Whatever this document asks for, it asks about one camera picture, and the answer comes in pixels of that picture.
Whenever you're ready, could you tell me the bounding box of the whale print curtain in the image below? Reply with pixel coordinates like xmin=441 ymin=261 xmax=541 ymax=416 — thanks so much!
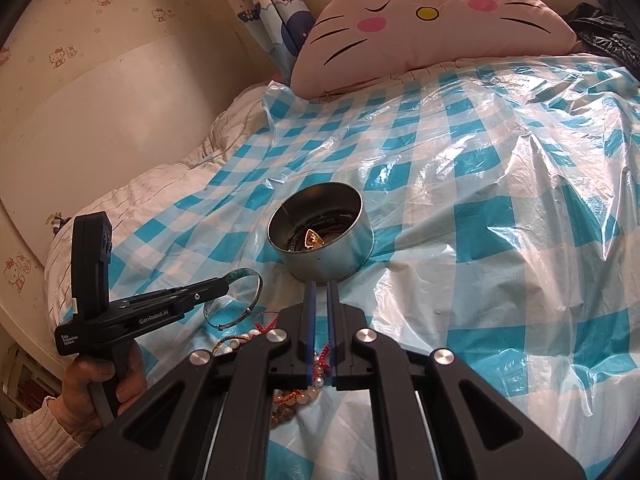
xmin=231 ymin=0 xmax=317 ymax=87

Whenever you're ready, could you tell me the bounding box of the blue white checkered plastic sheet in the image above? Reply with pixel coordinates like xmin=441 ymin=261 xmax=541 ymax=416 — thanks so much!
xmin=106 ymin=52 xmax=640 ymax=480

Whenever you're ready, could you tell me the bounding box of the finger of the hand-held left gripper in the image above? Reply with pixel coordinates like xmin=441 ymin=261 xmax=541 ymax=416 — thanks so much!
xmin=107 ymin=277 xmax=229 ymax=311
xmin=169 ymin=283 xmax=234 ymax=312

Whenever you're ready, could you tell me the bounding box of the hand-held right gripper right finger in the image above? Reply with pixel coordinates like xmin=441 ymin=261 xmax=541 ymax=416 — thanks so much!
xmin=327 ymin=280 xmax=586 ymax=480

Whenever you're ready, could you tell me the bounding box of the white quilt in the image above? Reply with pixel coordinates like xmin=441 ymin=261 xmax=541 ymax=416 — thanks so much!
xmin=43 ymin=82 xmax=281 ymax=333

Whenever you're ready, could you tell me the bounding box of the round metal tin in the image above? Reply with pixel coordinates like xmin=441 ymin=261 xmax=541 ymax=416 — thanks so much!
xmin=266 ymin=182 xmax=376 ymax=284

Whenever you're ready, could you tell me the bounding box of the pink cat face pillow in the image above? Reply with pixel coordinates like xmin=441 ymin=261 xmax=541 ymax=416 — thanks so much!
xmin=290 ymin=0 xmax=579 ymax=99

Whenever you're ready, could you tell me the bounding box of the red string bracelet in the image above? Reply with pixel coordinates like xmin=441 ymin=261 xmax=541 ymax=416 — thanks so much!
xmin=251 ymin=310 xmax=332 ymax=378

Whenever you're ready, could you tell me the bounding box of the silver bangle teal inside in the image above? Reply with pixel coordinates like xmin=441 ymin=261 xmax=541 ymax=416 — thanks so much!
xmin=202 ymin=268 xmax=264 ymax=331

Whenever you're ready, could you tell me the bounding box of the cream bed headboard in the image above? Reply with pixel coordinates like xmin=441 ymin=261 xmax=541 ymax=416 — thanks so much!
xmin=0 ymin=27 xmax=281 ymax=361

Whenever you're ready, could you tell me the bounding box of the person's left hand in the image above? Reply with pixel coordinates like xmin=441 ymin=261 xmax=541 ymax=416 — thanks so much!
xmin=61 ymin=341 xmax=149 ymax=432

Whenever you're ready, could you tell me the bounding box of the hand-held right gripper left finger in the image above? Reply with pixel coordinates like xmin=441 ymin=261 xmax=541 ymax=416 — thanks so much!
xmin=57 ymin=281 xmax=317 ymax=480

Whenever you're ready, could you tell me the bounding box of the small black white object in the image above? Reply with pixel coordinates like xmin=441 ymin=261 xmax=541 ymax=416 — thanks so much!
xmin=46 ymin=212 xmax=72 ymax=237

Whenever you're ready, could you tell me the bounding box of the person's left forearm white sleeve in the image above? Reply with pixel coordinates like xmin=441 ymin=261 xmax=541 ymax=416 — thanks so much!
xmin=9 ymin=395 xmax=103 ymax=480

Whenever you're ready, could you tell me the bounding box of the black jacket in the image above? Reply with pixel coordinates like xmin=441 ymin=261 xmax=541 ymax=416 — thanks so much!
xmin=566 ymin=2 xmax=640 ymax=70

